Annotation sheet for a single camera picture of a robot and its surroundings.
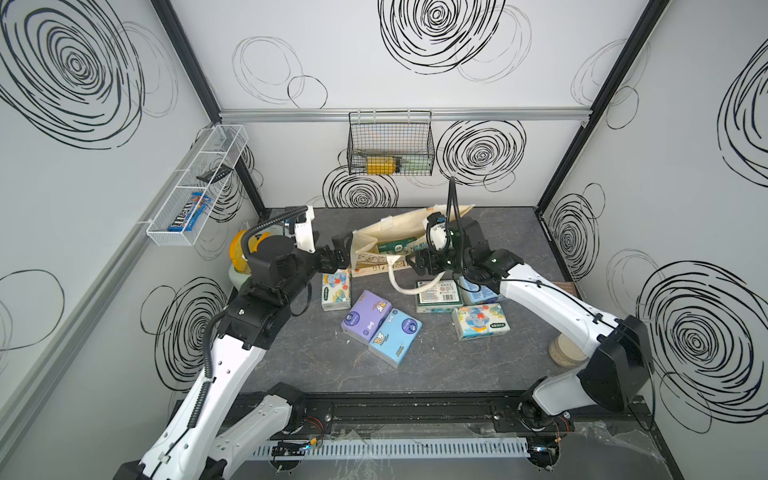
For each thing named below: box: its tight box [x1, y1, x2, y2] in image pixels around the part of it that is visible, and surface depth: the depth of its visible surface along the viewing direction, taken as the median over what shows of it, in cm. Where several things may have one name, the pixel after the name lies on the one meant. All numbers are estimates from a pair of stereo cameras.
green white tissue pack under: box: [416, 279, 463, 314], surface depth 91 cm
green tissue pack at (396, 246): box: [378, 237, 417, 253], surface depth 98 cm
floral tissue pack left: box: [321, 266, 352, 312], surface depth 93 cm
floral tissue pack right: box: [451, 303, 511, 342], surface depth 86 cm
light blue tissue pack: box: [368, 308, 423, 369], surface depth 84 cm
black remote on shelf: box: [196, 163, 234, 184], surface depth 82 cm
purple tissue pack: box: [341, 290, 392, 343], surface depth 88 cm
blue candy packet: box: [168, 192, 212, 232], surface depth 72 cm
